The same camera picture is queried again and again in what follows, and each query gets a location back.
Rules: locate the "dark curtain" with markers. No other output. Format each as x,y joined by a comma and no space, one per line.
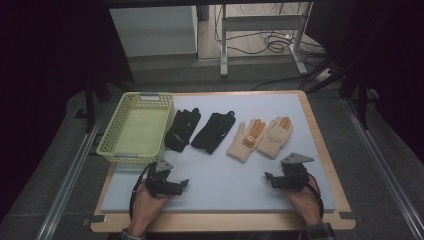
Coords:
383,50
50,66

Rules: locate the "yellow-green plastic basket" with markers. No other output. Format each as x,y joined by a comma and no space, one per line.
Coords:
141,130

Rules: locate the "white power strip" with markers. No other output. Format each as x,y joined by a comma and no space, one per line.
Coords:
324,75

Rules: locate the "white foam mat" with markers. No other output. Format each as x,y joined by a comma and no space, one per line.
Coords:
213,186

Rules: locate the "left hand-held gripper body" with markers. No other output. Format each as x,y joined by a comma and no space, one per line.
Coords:
160,183

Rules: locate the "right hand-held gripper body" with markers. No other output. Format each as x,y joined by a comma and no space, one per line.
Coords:
293,175

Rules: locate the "white cabinet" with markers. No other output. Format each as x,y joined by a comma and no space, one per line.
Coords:
153,31

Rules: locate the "person's left plaid sleeve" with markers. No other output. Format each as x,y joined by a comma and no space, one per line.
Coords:
131,235

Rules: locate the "person's right hand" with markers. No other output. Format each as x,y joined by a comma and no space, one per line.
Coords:
305,203

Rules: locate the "person's left hand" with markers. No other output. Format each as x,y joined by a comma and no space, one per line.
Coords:
146,210

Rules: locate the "black glove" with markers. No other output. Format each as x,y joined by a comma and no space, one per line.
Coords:
181,130
213,133

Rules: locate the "aluminium floor rail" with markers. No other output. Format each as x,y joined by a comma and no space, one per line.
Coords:
386,173
66,186

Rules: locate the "black stand leg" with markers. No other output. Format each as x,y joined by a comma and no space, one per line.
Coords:
362,100
90,103

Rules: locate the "beige glove with orange fingers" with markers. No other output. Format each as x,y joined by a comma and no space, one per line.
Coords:
241,141
275,138

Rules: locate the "grey metal desk frame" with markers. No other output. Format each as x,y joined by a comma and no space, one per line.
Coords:
260,23

